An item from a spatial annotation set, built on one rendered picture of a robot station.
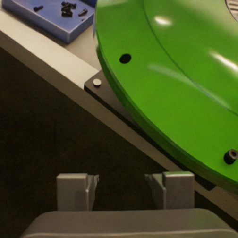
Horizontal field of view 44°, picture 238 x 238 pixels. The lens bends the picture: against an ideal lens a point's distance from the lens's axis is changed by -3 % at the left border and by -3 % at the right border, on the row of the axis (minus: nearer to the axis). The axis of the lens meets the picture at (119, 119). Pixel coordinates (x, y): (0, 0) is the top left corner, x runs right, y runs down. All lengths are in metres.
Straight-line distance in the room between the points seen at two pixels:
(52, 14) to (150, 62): 0.29
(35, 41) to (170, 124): 0.29
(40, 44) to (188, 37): 0.26
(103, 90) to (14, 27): 0.17
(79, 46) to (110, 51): 0.21
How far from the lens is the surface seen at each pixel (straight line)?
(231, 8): 0.27
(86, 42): 0.45
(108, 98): 0.37
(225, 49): 0.23
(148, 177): 0.16
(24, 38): 0.45
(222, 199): 0.39
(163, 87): 0.21
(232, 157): 0.20
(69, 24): 0.47
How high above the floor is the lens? 1.22
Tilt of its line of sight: 56 degrees down
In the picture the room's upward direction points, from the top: 20 degrees clockwise
